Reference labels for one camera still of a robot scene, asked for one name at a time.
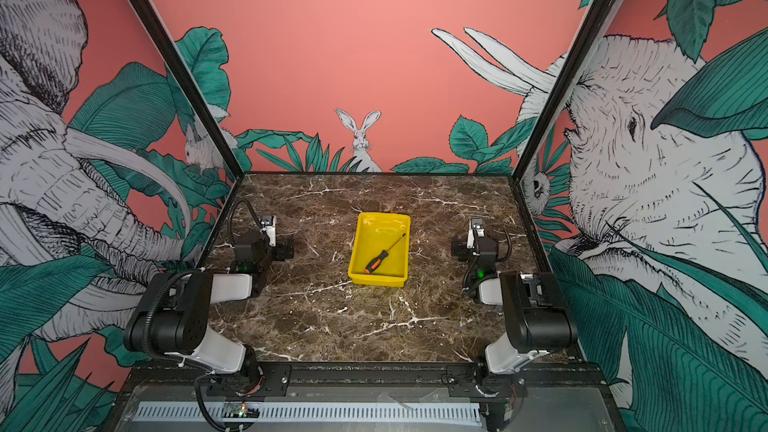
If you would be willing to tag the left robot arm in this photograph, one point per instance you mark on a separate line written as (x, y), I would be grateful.
(171, 320)

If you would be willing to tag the black orange screwdriver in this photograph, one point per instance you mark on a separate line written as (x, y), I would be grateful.
(394, 249)

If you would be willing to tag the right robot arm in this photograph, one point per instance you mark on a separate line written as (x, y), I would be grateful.
(536, 320)

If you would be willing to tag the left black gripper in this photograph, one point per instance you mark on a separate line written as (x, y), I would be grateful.
(277, 252)

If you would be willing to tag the right black frame post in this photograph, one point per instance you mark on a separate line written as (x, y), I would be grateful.
(598, 18)

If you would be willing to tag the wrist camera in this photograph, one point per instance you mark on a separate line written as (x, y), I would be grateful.
(476, 231)
(268, 227)

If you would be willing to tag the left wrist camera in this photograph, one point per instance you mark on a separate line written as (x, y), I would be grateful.
(268, 227)

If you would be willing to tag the black front mounting rail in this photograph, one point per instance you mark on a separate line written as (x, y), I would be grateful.
(461, 379)

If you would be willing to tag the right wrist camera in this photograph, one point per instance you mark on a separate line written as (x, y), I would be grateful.
(476, 231)

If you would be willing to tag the yellow plastic bin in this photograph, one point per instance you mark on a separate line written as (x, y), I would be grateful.
(375, 231)

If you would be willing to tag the left black frame post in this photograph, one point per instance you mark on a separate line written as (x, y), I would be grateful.
(154, 26)

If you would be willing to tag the black frame post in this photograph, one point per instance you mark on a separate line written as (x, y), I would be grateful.
(154, 26)
(598, 18)

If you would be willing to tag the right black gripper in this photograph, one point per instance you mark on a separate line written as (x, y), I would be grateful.
(460, 244)

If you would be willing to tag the white slotted cable duct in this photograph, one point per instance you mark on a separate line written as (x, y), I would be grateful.
(316, 412)

